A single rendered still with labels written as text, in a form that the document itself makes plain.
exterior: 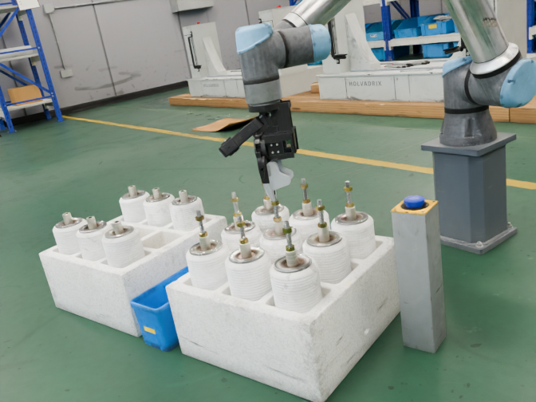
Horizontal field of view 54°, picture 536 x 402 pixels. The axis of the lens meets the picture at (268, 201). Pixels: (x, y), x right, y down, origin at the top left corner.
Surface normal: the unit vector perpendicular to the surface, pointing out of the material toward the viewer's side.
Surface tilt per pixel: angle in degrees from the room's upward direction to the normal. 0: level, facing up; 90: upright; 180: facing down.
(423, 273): 90
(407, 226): 90
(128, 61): 90
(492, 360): 0
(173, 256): 90
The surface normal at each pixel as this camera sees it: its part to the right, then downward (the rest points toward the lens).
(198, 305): -0.60, 0.35
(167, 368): -0.16, -0.93
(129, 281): 0.79, 0.07
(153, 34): 0.59, 0.17
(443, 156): -0.80, 0.31
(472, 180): -0.15, 0.34
